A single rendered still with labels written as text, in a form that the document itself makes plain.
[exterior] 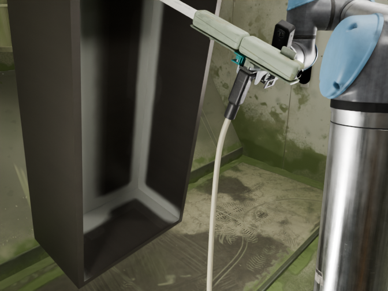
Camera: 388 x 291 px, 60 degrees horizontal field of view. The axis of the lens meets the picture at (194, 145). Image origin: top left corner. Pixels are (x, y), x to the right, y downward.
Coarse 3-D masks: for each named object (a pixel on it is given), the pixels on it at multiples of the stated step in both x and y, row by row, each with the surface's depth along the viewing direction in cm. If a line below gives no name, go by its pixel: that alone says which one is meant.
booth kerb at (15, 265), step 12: (228, 156) 326; (240, 156) 342; (204, 168) 303; (192, 180) 295; (24, 252) 197; (36, 252) 202; (0, 264) 188; (12, 264) 193; (24, 264) 198; (0, 276) 189
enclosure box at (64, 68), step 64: (64, 0) 82; (128, 0) 134; (192, 0) 130; (64, 64) 91; (128, 64) 148; (192, 64) 140; (64, 128) 101; (128, 128) 166; (192, 128) 150; (64, 192) 115; (128, 192) 188; (64, 256) 133
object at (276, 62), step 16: (160, 0) 93; (176, 0) 89; (192, 16) 87; (208, 16) 83; (208, 32) 84; (224, 32) 80; (240, 32) 79; (240, 48) 79; (256, 48) 76; (272, 48) 76; (288, 48) 74; (256, 64) 77; (272, 64) 75; (288, 64) 72; (240, 80) 82; (288, 80) 74; (240, 96) 84
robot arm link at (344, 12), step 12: (336, 0) 95; (348, 0) 94; (360, 0) 90; (372, 0) 94; (336, 12) 94; (348, 12) 89; (360, 12) 82; (372, 12) 76; (384, 12) 71; (336, 24) 96
